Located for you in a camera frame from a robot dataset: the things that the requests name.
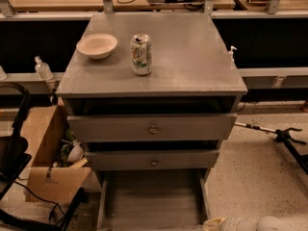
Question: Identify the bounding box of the black metal stand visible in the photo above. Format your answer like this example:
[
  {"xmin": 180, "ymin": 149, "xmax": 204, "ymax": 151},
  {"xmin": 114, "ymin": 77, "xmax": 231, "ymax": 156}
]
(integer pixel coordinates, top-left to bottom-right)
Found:
[{"xmin": 235, "ymin": 122, "xmax": 308, "ymax": 174}]

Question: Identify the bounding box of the brown cardboard box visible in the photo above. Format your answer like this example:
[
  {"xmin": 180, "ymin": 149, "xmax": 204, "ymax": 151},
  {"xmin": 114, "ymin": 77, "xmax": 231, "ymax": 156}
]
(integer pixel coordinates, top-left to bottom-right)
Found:
[{"xmin": 22, "ymin": 106, "xmax": 90, "ymax": 203}]

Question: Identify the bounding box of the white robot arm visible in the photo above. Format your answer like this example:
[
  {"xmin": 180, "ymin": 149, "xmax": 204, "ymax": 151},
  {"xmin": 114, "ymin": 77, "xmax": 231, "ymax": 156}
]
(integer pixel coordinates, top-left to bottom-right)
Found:
[{"xmin": 203, "ymin": 216, "xmax": 299, "ymax": 231}]

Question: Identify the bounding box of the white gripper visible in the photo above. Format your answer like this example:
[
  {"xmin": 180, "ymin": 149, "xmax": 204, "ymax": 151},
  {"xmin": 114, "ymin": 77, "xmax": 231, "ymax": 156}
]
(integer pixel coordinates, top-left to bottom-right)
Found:
[{"xmin": 203, "ymin": 217, "xmax": 257, "ymax": 231}]

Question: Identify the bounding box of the grey bottom drawer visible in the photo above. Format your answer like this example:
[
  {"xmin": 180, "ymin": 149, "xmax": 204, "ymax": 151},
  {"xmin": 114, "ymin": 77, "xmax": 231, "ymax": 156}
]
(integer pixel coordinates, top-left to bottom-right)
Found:
[{"xmin": 96, "ymin": 169, "xmax": 209, "ymax": 231}]

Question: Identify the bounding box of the grey drawer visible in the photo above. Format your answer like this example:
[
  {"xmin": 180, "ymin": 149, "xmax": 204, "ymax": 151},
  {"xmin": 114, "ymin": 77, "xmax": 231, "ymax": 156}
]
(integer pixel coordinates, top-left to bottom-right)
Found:
[
  {"xmin": 96, "ymin": 169, "xmax": 209, "ymax": 231},
  {"xmin": 86, "ymin": 149, "xmax": 218, "ymax": 171},
  {"xmin": 67, "ymin": 114, "xmax": 237, "ymax": 142}
]

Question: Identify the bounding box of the white cup in box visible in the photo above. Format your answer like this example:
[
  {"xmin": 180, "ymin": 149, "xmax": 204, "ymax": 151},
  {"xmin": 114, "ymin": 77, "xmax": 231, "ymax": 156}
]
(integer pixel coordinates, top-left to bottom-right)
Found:
[{"xmin": 67, "ymin": 141, "xmax": 84, "ymax": 164}]

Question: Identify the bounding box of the green white soda can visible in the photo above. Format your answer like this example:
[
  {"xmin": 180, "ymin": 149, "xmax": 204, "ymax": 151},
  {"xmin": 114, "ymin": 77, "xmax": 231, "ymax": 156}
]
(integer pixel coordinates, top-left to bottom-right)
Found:
[{"xmin": 131, "ymin": 34, "xmax": 152, "ymax": 76}]

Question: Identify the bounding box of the black cart frame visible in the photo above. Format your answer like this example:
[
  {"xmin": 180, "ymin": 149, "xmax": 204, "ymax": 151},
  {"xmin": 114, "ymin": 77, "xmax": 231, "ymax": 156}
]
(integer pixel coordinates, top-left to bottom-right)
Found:
[{"xmin": 0, "ymin": 82, "xmax": 87, "ymax": 231}]

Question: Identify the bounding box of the clear sanitizer bottle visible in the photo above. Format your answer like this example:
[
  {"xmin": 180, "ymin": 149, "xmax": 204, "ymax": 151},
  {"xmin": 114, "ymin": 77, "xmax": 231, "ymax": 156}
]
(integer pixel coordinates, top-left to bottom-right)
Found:
[{"xmin": 35, "ymin": 56, "xmax": 53, "ymax": 81}]

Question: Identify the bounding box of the white bowl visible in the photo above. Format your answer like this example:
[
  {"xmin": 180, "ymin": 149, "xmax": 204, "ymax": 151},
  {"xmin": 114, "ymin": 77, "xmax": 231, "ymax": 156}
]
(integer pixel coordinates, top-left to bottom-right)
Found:
[{"xmin": 76, "ymin": 34, "xmax": 117, "ymax": 60}]

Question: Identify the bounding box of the grey wooden drawer cabinet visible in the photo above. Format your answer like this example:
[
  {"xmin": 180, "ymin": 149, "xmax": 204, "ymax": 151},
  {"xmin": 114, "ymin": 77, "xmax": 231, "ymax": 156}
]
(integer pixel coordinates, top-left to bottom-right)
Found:
[{"xmin": 56, "ymin": 13, "xmax": 248, "ymax": 178}]

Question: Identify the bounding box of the white pump bottle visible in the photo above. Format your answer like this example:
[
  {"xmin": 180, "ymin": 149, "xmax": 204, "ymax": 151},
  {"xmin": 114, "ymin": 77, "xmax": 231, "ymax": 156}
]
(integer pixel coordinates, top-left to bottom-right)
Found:
[{"xmin": 228, "ymin": 45, "xmax": 238, "ymax": 69}]

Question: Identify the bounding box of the grey top drawer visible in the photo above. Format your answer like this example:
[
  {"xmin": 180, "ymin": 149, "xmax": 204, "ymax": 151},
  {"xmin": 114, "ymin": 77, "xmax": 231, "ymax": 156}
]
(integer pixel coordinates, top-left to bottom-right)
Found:
[{"xmin": 67, "ymin": 114, "xmax": 237, "ymax": 142}]

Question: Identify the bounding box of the black floor cable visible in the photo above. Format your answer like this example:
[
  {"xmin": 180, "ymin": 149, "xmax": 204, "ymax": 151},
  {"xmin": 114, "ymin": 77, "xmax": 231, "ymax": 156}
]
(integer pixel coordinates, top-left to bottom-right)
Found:
[{"xmin": 13, "ymin": 180, "xmax": 70, "ymax": 226}]

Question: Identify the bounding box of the grey middle drawer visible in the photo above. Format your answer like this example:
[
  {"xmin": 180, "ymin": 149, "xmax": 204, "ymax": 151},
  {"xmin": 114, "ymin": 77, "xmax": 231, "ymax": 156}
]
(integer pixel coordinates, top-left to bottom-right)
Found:
[{"xmin": 86, "ymin": 149, "xmax": 218, "ymax": 171}]

